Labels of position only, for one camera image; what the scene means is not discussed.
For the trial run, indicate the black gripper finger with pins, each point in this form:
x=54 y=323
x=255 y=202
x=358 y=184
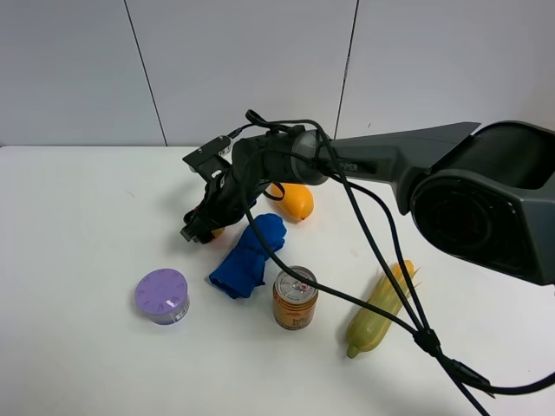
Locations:
x=197 y=228

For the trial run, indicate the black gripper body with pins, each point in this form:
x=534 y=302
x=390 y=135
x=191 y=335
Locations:
x=254 y=165

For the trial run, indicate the red yellow apple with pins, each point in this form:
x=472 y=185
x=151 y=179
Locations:
x=218 y=232

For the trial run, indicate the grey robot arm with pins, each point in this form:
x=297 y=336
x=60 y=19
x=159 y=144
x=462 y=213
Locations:
x=482 y=194

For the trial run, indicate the yellow orange mango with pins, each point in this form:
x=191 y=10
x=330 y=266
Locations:
x=293 y=200

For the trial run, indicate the blue folded cloth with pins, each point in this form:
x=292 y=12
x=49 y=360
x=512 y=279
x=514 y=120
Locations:
x=243 y=268

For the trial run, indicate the purple round container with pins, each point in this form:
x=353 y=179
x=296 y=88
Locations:
x=162 y=296

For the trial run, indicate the orange drink can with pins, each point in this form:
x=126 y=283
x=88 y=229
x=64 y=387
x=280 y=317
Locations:
x=294 y=302

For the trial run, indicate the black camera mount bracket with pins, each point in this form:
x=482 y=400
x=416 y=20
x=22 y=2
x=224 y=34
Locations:
x=208 y=161

